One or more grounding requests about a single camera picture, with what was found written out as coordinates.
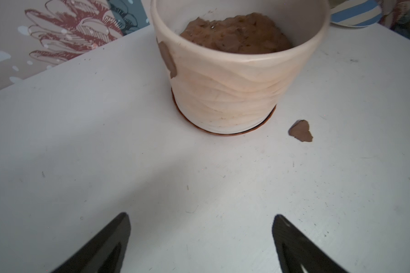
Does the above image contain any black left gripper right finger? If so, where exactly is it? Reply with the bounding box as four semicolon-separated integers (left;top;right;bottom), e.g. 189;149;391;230
272;215;347;273

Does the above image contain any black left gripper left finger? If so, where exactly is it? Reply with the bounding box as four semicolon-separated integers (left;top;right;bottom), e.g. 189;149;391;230
53;212;131;273

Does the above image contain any cream ceramic flower pot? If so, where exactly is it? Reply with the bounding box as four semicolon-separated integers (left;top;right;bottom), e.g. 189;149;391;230
150;1;330;130

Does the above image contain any brown dried mud flake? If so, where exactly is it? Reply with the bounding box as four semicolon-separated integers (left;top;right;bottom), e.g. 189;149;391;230
288;119;313;142

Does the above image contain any terracotta pot saucer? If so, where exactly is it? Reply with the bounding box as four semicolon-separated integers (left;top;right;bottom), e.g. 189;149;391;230
171;90;277;137

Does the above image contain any blue striped plate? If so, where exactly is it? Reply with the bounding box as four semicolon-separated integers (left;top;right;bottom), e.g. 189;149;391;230
331;0;382;28

